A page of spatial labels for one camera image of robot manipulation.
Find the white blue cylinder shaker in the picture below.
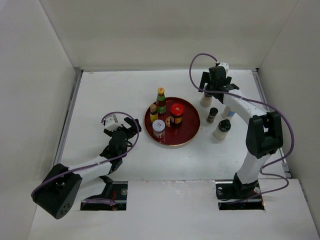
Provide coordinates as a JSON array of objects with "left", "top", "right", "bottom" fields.
[{"left": 221, "top": 106, "right": 236, "bottom": 120}]

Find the red round tray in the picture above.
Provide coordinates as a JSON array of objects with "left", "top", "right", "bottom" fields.
[{"left": 144, "top": 97, "right": 201, "bottom": 146}]

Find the small yellow label bottle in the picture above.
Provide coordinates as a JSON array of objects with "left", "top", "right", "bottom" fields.
[{"left": 149, "top": 104, "right": 159, "bottom": 123}]

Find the green label sauce bottle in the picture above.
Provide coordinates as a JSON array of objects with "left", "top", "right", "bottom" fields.
[{"left": 156, "top": 87, "right": 166, "bottom": 114}]

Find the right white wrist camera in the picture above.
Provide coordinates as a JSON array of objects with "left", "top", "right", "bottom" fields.
[{"left": 215, "top": 61, "right": 229, "bottom": 73}]

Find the silver lid spice jar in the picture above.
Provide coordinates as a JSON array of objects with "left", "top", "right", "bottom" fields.
[{"left": 152, "top": 119, "right": 166, "bottom": 139}]

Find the small black cap bottle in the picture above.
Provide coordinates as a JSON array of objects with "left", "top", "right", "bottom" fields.
[{"left": 206, "top": 107, "right": 219, "bottom": 124}]

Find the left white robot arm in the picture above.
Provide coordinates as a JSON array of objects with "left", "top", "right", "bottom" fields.
[{"left": 31, "top": 116, "right": 142, "bottom": 220}]

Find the red lid sauce jar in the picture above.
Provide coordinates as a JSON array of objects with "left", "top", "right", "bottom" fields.
[{"left": 170, "top": 103, "right": 185, "bottom": 127}]

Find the black cap pepper bottle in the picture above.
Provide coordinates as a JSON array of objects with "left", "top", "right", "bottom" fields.
[{"left": 213, "top": 119, "right": 231, "bottom": 141}]

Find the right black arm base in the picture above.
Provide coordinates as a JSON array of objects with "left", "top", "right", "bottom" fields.
[{"left": 215, "top": 180, "right": 265, "bottom": 211}]

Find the grey cap salt grinder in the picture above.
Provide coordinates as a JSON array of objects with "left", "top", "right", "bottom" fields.
[{"left": 200, "top": 93, "right": 213, "bottom": 108}]

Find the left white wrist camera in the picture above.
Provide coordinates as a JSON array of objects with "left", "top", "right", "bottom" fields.
[{"left": 101, "top": 113, "right": 123, "bottom": 134}]

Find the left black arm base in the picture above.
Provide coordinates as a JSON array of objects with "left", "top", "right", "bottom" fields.
[{"left": 80, "top": 175, "right": 128, "bottom": 211}]

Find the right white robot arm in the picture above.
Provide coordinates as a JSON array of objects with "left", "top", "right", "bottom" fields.
[{"left": 199, "top": 66, "right": 283, "bottom": 198}]

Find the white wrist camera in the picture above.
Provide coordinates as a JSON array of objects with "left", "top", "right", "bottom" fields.
[
  {"left": 101, "top": 113, "right": 123, "bottom": 134},
  {"left": 215, "top": 61, "right": 229, "bottom": 73}
]

